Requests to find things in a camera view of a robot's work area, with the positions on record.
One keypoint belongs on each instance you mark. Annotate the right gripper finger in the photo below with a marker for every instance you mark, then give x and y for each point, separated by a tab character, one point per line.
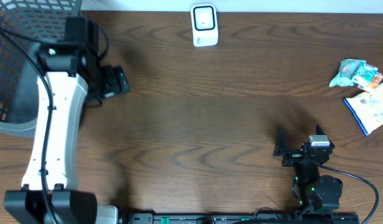
280	148
320	131

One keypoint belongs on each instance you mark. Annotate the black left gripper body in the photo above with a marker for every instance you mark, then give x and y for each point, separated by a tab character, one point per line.
117	82

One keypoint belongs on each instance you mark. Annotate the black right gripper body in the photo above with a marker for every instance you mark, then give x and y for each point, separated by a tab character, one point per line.
292	157

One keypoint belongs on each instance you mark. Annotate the large yellow snack bag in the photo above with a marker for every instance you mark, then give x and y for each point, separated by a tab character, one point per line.
367	109

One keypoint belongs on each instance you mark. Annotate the light blue tissue pack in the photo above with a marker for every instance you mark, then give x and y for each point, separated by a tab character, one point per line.
364	75

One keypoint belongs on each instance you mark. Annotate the teal snack packet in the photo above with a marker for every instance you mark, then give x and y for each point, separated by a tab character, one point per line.
347	70

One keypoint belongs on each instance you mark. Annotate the small orange carton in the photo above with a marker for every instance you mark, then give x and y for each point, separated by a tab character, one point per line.
373	84

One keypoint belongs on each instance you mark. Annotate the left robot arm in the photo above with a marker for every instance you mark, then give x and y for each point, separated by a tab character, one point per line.
70	74

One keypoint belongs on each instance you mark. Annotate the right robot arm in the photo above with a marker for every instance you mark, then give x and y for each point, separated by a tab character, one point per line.
318	194

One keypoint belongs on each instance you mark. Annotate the grey plastic mesh basket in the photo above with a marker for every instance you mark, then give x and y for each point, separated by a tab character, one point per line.
32	21

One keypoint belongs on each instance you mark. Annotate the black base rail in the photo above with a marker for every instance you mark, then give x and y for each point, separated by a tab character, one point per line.
265	218

